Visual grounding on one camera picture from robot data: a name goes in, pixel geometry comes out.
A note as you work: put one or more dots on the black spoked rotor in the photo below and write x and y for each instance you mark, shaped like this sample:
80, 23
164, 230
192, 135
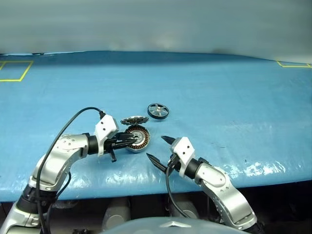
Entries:
158, 110

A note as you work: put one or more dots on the blue plastic table cover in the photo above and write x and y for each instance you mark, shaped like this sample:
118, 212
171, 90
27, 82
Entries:
170, 83

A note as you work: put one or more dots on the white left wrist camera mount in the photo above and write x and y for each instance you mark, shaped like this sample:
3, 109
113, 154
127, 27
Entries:
104, 126

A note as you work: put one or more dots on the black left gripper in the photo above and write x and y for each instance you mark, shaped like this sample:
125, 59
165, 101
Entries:
113, 145

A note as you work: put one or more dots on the small black clip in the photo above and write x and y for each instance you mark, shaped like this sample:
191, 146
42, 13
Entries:
37, 53

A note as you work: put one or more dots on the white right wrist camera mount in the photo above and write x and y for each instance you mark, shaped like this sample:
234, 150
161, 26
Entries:
185, 151

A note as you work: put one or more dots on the motor housing with copper windings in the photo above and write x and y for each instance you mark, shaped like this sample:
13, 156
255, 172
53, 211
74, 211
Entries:
143, 139

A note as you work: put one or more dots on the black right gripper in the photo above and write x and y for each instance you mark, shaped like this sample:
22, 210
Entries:
175, 162

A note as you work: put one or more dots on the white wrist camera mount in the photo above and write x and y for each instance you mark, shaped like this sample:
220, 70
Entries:
104, 126
185, 151

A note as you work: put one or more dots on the silver robot chest dome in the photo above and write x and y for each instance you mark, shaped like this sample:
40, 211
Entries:
156, 226

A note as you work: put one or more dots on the grey rounded cylinder shape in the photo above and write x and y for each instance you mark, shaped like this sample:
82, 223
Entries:
117, 212
187, 209

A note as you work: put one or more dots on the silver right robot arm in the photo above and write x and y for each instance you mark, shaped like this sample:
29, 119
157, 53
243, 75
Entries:
219, 180

